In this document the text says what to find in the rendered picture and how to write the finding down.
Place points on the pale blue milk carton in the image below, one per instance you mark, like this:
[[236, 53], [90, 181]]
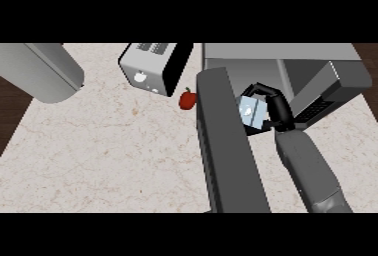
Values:
[[251, 111]]

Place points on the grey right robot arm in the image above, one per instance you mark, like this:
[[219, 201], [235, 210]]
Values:
[[310, 170]]

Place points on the red bell pepper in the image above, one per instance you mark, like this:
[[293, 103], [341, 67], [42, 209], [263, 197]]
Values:
[[188, 101]]

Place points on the grey microwave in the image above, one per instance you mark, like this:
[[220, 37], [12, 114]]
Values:
[[315, 70]]

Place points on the silver and black toaster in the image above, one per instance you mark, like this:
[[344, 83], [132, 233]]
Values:
[[148, 68]]

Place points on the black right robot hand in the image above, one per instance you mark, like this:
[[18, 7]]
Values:
[[281, 110]]

